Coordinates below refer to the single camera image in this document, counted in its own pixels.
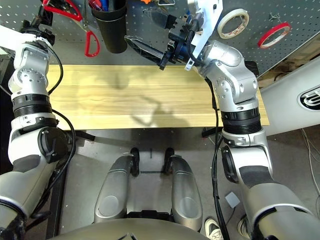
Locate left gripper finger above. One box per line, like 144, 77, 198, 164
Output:
37, 4, 54, 26

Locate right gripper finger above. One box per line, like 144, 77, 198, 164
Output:
124, 34, 171, 71
142, 8, 178, 30

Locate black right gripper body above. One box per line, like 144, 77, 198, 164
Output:
166, 16, 195, 66

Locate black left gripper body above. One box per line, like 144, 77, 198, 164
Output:
20, 14, 56, 47

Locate orange black needle-nose pliers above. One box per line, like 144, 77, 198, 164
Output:
140, 0, 169, 12

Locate red clear-handled screwdriver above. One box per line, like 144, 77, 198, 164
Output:
88, 0, 102, 12

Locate red-handled scissors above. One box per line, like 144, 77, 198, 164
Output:
42, 0, 101, 58

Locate red tape roll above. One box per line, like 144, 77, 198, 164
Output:
257, 21, 292, 50

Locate grey metal pegboard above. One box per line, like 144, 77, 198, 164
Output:
0, 0, 320, 77

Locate black plastic cup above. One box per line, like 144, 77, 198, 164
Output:
90, 0, 129, 54

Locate white tape roll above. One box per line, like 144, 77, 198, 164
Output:
216, 8, 250, 40

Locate black plastic tool case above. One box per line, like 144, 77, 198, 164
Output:
245, 60, 259, 77

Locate white grey machine casing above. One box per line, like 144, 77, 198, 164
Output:
257, 57, 320, 137

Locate silver left robot leg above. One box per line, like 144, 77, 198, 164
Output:
94, 147, 140, 224

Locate silver robot leg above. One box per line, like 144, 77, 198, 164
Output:
94, 147, 140, 224
163, 147, 204, 231

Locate silver right robot leg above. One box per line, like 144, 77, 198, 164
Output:
163, 147, 204, 231

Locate small grey adapter box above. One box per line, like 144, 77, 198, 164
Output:
224, 191, 241, 209

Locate grey robot torso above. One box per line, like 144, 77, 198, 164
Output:
48, 217, 213, 240

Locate white black sneaker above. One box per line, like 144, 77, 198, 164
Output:
204, 216, 224, 240
236, 215, 252, 240

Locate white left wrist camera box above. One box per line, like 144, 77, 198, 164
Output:
0, 24, 38, 60

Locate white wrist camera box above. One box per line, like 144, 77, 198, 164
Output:
0, 24, 38, 60
184, 0, 224, 71

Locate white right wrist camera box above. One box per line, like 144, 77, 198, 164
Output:
184, 0, 224, 71

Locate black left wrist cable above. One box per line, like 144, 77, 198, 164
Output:
29, 44, 77, 221

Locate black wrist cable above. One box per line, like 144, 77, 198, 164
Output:
186, 17, 232, 240
29, 44, 77, 221

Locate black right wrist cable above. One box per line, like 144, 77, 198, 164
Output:
186, 17, 232, 240

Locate white floor cables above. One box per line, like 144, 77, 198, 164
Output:
299, 127, 320, 197

